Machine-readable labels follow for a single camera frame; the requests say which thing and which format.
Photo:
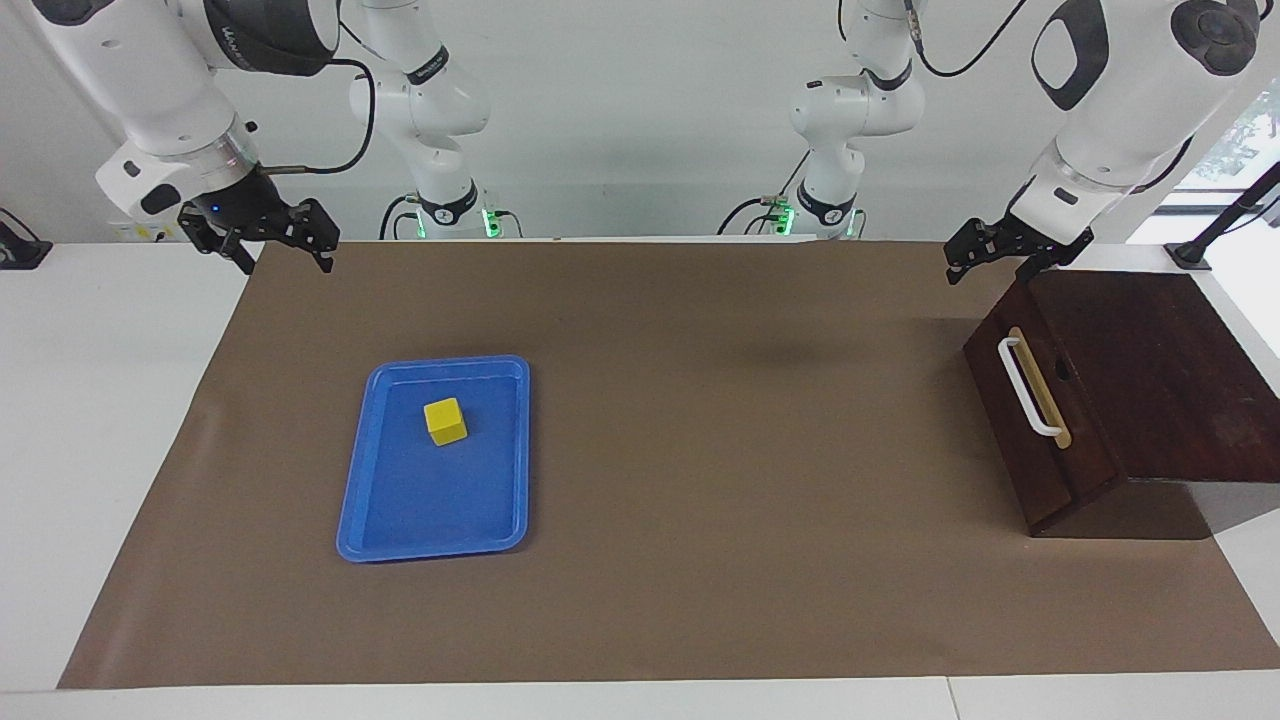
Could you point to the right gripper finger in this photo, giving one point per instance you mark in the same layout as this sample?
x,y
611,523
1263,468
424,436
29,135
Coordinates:
x,y
215,238
318,232

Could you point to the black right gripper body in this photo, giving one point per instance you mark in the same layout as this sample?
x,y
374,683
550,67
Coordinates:
x,y
245,205

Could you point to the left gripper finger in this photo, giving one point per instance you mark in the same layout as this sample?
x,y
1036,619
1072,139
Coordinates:
x,y
1040,265
975,245

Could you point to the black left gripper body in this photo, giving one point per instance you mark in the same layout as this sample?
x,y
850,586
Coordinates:
x,y
1040,248

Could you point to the yellow block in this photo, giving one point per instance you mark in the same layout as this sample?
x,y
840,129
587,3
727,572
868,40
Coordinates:
x,y
445,422

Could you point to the dark wooden drawer cabinet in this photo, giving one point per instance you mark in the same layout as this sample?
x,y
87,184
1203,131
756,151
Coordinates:
x,y
1180,380

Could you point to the black clamp stand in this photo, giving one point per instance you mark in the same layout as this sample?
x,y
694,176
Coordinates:
x,y
1188,255

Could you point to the blue plastic tray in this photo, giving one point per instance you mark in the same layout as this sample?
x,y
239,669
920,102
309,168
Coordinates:
x,y
440,500

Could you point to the brown paper table mat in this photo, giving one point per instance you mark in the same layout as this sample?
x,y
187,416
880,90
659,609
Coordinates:
x,y
700,500

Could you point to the black desk mount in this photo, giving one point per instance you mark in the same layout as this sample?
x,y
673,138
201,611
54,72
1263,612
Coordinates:
x,y
20,252

